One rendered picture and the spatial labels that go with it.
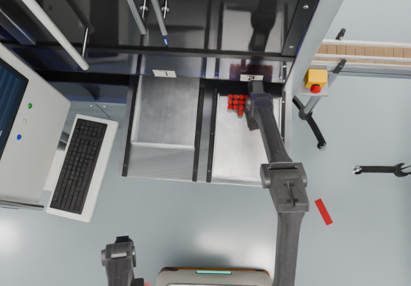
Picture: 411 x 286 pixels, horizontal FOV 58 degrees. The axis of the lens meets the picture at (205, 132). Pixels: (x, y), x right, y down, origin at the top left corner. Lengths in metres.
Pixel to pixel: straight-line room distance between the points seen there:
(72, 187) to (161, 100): 0.52
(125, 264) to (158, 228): 1.41
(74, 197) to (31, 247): 1.04
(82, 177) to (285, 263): 0.98
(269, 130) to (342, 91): 1.60
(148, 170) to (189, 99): 0.34
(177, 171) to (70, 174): 0.46
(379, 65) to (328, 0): 0.72
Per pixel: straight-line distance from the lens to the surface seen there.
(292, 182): 0.95
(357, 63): 1.68
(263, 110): 1.18
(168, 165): 1.53
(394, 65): 1.73
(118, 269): 1.00
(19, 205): 1.50
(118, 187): 2.48
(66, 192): 1.69
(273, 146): 1.04
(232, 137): 1.54
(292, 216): 0.93
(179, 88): 1.61
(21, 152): 1.54
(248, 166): 1.52
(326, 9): 1.07
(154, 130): 1.57
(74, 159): 1.70
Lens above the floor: 2.37
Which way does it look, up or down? 75 degrees down
